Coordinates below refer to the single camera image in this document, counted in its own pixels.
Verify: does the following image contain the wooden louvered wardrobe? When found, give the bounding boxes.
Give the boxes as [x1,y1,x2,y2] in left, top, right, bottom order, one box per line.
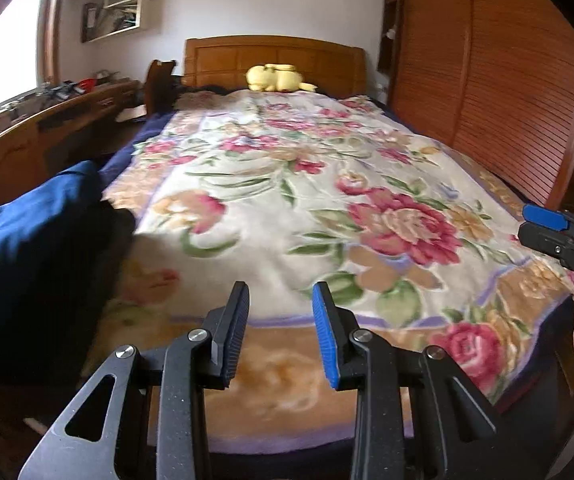
[377,0,574,217]

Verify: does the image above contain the navy bed sheet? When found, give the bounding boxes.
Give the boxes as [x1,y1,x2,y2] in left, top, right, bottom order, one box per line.
[99,109,179,174]

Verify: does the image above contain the wooden chair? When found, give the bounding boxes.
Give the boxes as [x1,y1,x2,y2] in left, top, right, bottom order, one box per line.
[145,59,179,117]

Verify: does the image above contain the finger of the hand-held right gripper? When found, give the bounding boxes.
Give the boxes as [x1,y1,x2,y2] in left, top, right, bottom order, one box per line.
[517,222,574,262]
[522,204,574,235]

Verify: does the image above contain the yellow plush toy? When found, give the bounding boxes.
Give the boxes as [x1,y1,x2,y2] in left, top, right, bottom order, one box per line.
[245,63,318,94]

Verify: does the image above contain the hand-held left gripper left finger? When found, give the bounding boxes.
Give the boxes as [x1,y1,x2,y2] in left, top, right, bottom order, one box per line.
[17,280,251,480]

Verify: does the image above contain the wooden desk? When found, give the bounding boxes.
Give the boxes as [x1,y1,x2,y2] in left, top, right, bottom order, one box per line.
[0,79,140,222]

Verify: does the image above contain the wooden bed headboard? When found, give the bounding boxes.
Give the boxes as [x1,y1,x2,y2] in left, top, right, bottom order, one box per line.
[183,35,368,97]

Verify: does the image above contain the floral blanket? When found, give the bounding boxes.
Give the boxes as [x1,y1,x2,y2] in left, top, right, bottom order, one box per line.
[82,87,574,457]

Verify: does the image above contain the white wall shelf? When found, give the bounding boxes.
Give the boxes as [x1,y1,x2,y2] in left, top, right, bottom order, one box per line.
[69,0,151,44]

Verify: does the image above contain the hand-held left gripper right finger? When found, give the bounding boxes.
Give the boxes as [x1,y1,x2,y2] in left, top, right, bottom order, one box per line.
[311,281,543,480]

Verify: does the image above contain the black clothes pile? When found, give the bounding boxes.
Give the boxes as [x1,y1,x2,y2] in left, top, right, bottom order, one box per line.
[0,205,138,377]

